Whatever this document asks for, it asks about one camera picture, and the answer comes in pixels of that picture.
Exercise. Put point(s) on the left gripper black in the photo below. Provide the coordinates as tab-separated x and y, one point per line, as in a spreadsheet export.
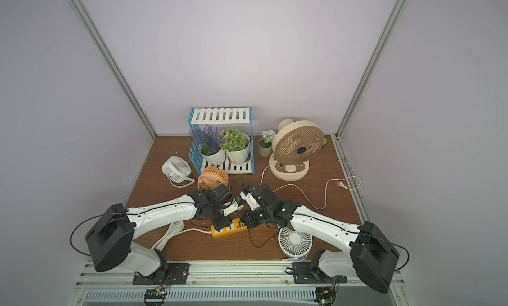
218	216

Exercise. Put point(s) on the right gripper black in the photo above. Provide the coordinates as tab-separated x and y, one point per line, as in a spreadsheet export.
251	217

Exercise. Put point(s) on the yellow power strip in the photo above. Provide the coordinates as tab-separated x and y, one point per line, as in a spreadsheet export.
236	226

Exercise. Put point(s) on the black usb cable orange fan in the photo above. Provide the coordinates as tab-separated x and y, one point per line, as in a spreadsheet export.
238	186

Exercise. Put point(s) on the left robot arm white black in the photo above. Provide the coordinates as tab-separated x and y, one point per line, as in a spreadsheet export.
111	240

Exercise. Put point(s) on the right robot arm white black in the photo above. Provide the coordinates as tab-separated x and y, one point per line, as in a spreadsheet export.
372	257

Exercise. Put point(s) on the orange small desk fan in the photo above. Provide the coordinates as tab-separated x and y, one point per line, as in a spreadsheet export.
211	177

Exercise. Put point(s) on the white round fan front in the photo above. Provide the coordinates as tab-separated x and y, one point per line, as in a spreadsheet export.
294	244

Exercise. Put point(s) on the white small fan left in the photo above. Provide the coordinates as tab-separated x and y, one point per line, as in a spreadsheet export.
178	172

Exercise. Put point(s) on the large beige desk fan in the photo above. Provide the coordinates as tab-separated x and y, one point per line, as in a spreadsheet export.
294	144

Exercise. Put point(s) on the lavender plant white pot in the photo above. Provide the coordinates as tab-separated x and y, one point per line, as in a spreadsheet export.
209	144

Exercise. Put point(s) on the green plant white pot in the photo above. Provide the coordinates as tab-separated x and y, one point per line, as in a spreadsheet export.
236	144

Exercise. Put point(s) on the small white flower pot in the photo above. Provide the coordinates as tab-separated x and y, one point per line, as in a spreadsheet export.
265	143

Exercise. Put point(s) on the blue white plant shelf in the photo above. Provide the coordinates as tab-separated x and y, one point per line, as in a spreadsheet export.
240	118

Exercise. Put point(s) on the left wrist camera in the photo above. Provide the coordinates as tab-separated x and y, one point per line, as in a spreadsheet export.
233	207

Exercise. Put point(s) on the black usb cable white fan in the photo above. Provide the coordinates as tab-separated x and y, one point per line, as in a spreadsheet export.
263	237

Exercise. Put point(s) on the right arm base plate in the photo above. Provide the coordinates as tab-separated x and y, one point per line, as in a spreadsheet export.
307	273

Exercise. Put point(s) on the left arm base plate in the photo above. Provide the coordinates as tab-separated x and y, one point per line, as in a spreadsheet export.
167	274

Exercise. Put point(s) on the aluminium front rail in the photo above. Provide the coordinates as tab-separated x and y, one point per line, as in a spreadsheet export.
231	283

